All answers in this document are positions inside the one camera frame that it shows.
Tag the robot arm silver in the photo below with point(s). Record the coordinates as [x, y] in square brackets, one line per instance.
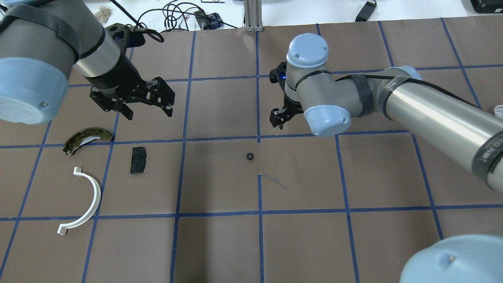
[42, 41]
[467, 135]

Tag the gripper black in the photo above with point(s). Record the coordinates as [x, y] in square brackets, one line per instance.
[281, 114]
[118, 76]

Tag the aluminium frame post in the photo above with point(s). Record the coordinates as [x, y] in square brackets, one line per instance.
[253, 16]

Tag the olive brake shoe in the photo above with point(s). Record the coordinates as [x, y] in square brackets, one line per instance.
[85, 136]

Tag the black power adapter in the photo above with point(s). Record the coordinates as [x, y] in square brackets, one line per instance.
[366, 11]

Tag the black brake pad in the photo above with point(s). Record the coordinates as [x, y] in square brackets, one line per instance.
[138, 160]

